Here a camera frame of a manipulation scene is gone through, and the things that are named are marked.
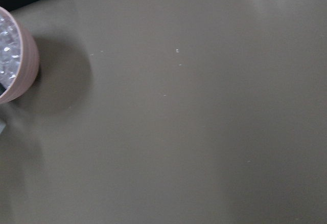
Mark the pink bowl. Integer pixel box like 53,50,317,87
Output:
1,8,40,104

